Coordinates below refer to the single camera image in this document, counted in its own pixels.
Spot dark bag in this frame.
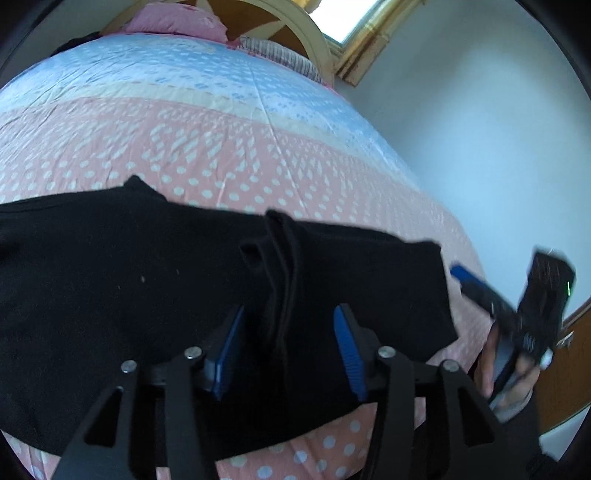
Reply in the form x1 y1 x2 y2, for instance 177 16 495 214
48 31 102 56

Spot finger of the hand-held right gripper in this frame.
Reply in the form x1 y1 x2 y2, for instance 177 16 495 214
450 263 522 335

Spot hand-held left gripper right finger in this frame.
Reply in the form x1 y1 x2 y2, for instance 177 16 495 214
333 304 541 480

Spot cream and wood headboard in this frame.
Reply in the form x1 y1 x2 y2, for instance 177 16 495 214
102 0 333 88

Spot black pants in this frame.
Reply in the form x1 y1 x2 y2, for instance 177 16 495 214
0 175 459 467

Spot window with grey frame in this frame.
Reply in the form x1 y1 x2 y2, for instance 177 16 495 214
307 0 384 46

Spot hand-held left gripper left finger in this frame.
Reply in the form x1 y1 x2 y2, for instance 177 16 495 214
51 305 245 480

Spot pink pillow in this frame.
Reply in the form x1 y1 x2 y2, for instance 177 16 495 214
124 4 228 44

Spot pink and blue dotted bedsheet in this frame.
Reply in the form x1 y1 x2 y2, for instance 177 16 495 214
0 32 495 480

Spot person's right hand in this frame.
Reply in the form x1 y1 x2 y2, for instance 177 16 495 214
475 323 539 423

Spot striped pillow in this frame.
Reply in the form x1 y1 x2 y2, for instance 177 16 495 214
238 37 324 84

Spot wooden door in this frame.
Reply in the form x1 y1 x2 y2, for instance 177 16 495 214
536 300 591 435

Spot yellow curtain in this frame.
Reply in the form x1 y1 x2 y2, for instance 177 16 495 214
333 0 421 88

